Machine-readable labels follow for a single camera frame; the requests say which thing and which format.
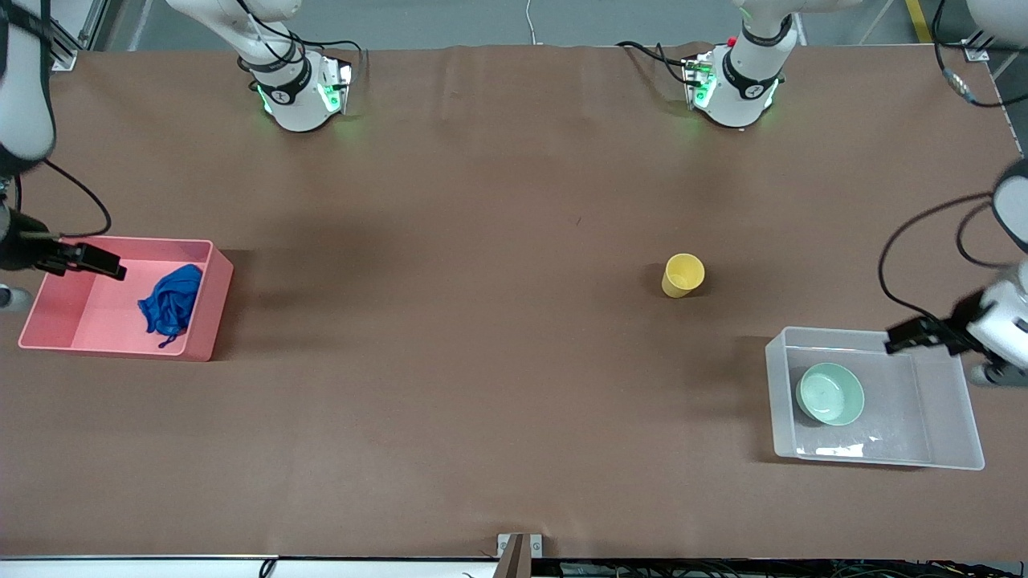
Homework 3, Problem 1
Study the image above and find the mint green bowl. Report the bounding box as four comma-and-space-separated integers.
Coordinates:
795, 362, 866, 426

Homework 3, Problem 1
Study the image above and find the brown table cover sheet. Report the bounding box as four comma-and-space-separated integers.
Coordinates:
0, 42, 1028, 561

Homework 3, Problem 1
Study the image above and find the metal table edge bracket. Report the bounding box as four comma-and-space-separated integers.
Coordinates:
496, 533, 544, 578

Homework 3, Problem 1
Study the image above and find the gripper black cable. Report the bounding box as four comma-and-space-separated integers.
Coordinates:
16, 159, 112, 240
878, 191, 1001, 322

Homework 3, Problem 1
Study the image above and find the pink plastic bin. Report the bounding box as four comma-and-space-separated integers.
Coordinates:
18, 235, 235, 362

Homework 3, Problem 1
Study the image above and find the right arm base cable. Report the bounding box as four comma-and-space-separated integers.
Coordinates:
301, 39, 370, 81

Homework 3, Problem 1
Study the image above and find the aluminium frame post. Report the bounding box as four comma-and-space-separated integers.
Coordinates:
48, 0, 109, 71
964, 32, 1028, 63

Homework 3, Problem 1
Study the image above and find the left arm base cable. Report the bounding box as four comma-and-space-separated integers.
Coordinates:
617, 40, 700, 88

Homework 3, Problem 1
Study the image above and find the white table edge rail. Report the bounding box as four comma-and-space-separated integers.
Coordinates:
0, 554, 500, 578

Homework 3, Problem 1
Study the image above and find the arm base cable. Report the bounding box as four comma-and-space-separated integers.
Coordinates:
301, 39, 370, 81
617, 40, 700, 88

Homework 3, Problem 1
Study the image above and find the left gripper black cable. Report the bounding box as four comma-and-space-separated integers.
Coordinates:
878, 191, 1001, 322

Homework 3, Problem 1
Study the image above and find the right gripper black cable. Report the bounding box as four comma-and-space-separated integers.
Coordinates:
16, 159, 112, 240

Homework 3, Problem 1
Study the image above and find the crumpled blue cloth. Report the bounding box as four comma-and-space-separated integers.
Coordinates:
137, 263, 204, 349

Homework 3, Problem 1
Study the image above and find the yellow plastic cup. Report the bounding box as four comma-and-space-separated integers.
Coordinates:
662, 254, 706, 299

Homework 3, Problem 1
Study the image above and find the black cable with metal connector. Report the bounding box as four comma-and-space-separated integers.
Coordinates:
932, 0, 1005, 109

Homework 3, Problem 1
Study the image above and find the clear plastic storage box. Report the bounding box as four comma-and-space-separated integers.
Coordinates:
765, 326, 985, 471

